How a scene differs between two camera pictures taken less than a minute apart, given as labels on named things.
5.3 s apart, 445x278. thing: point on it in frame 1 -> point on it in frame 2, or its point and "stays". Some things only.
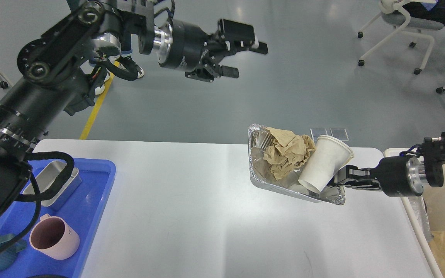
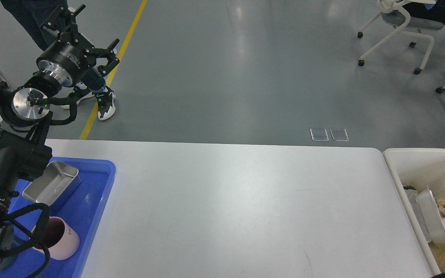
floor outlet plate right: x=340 y=134 stays
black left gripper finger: x=213 y=72 -> x=110 y=53
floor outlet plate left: x=316 y=132 stays
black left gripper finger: x=241 y=36 -> x=63 y=20
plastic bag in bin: x=419 y=209 stays
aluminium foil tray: x=259 y=138 -> x=437 y=229
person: x=125 y=61 -> x=32 y=14
